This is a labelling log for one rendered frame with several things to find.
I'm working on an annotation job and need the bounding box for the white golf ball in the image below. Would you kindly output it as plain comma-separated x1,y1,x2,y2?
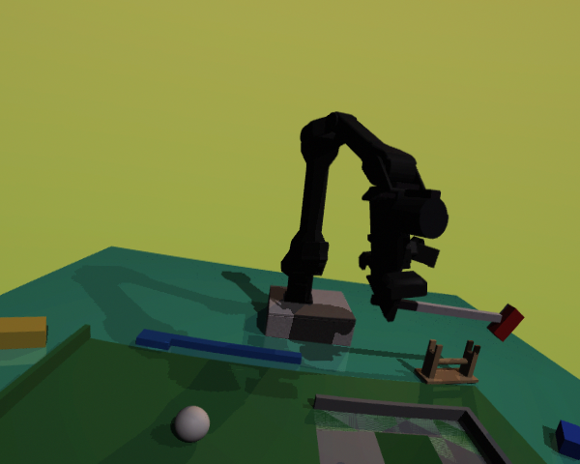
174,406,210,442

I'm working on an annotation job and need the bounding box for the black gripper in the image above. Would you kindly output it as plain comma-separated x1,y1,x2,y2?
359,230,427,322

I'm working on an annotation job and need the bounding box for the grey putter with red head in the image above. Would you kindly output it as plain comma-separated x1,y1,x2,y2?
398,299,525,342

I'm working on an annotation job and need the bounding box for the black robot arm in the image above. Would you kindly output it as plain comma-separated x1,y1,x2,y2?
280,111,449,304

